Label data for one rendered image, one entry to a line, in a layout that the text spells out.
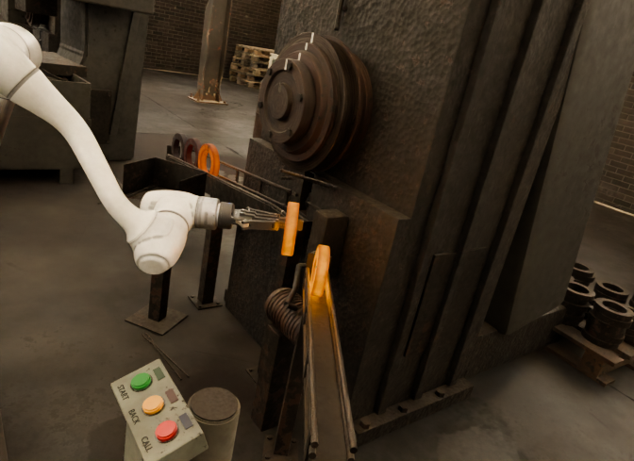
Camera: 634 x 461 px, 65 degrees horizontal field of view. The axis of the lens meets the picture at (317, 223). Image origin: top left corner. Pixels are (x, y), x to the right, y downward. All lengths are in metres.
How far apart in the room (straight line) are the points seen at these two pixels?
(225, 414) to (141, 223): 0.49
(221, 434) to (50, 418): 0.89
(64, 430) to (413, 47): 1.65
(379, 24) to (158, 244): 1.00
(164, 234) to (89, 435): 0.86
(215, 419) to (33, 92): 0.86
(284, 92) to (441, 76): 0.51
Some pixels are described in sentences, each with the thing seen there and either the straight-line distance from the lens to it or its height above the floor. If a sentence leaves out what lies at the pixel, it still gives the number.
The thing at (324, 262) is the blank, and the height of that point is 0.76.
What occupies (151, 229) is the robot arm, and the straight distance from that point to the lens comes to 1.27.
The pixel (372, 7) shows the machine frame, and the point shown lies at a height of 1.46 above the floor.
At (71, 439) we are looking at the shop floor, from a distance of 1.91.
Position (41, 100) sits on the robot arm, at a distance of 1.37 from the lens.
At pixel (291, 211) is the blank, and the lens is 1.36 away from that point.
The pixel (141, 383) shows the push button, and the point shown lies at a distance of 1.14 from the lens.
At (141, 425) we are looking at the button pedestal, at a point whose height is 0.59.
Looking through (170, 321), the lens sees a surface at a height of 0.01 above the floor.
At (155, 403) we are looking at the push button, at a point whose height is 0.61.
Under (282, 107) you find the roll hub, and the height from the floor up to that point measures 1.10.
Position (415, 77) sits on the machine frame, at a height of 1.28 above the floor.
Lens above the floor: 1.33
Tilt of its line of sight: 20 degrees down
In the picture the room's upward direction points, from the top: 12 degrees clockwise
